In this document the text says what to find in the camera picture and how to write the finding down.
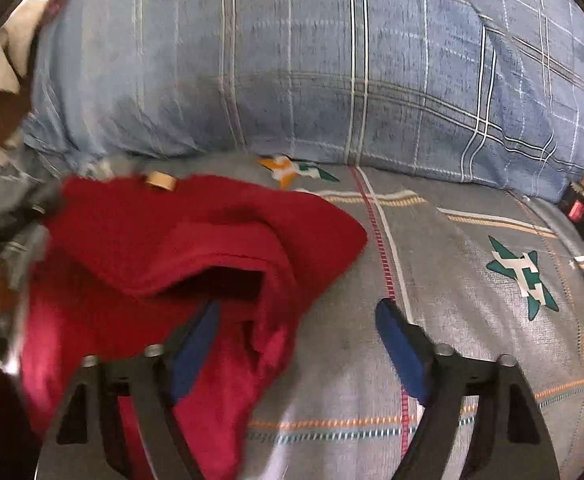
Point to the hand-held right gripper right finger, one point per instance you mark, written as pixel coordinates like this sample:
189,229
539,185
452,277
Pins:
401,345

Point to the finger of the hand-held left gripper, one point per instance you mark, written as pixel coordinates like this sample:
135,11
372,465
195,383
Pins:
42,205

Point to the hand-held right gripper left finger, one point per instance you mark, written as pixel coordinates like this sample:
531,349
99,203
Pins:
197,345

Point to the red knit garment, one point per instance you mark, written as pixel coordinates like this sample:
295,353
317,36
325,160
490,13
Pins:
137,240

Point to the grey printed bed sheet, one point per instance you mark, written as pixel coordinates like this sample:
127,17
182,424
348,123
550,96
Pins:
471,310

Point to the blue plaid pillow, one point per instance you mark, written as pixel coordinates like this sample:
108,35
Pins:
297,60

